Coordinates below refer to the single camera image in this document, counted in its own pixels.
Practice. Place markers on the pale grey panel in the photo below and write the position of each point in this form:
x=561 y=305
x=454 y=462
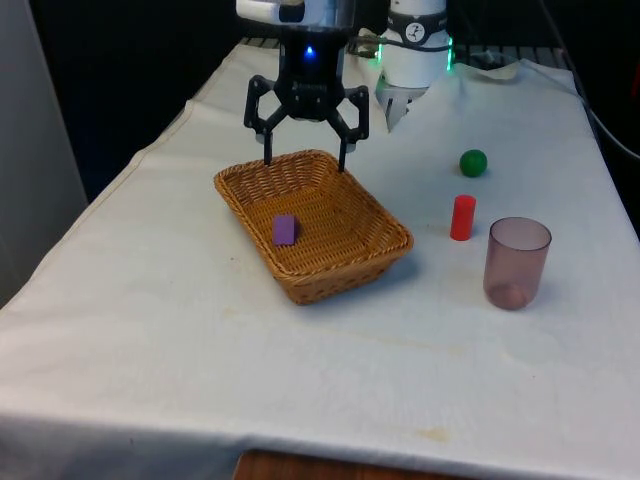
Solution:
x=35 y=150

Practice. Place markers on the wicker basket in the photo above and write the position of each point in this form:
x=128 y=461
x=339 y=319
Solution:
x=330 y=260

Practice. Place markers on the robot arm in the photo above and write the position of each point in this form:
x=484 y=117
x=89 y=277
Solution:
x=415 y=60

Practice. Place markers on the red cylinder block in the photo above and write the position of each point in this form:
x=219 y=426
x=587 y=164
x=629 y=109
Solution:
x=462 y=220

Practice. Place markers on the see-through pink cup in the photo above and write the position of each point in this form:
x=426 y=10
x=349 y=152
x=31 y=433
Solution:
x=515 y=265

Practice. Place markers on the green ball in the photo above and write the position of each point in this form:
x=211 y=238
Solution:
x=473 y=163

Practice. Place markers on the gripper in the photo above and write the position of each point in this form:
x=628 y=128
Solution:
x=310 y=75

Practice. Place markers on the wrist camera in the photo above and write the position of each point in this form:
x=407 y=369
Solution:
x=260 y=7

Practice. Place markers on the purple triangular block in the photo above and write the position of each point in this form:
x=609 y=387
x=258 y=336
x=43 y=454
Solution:
x=284 y=231

